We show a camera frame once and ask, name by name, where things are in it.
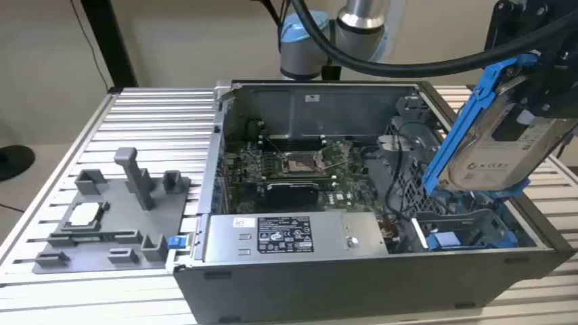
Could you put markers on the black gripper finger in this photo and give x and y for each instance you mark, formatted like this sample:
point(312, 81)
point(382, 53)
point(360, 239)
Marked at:
point(508, 130)

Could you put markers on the hard disk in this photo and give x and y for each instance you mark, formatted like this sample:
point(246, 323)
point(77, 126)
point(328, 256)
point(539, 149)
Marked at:
point(488, 159)

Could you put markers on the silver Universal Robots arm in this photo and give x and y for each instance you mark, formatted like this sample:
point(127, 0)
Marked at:
point(308, 50)

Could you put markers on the grey metal disk bay cage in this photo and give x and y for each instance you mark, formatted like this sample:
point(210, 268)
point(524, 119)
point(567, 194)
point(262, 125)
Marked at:
point(389, 142)

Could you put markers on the green motherboard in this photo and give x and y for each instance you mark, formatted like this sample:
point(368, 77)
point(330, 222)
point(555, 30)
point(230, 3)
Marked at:
point(344, 189)

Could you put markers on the CPU socket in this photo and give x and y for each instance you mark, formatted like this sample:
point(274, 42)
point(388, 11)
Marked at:
point(298, 164)

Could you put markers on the small black graphics card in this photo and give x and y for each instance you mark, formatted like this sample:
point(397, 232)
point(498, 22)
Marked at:
point(292, 198)

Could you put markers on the open black PC case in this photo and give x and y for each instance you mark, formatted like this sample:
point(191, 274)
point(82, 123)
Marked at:
point(316, 287)

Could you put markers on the silver power supply unit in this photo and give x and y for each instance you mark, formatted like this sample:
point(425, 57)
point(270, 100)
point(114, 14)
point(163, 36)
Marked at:
point(226, 243)

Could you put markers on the blue case latch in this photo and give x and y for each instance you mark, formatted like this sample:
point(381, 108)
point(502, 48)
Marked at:
point(177, 242)

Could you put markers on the grey plastic parts rack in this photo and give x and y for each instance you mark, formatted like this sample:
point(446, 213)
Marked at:
point(118, 203)

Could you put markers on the black upright pole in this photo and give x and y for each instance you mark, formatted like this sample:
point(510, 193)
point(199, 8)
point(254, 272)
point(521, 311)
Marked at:
point(113, 50)

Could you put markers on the silver CPU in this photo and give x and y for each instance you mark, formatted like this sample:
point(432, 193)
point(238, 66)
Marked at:
point(85, 215)

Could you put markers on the green RAM stick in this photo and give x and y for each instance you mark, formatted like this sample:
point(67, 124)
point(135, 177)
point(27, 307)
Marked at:
point(90, 236)

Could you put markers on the black round stand base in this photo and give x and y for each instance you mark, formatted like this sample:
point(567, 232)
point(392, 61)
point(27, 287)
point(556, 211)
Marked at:
point(15, 162)

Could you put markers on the blue plastic drive bracket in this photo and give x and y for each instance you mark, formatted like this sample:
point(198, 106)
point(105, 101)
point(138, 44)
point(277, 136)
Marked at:
point(445, 241)

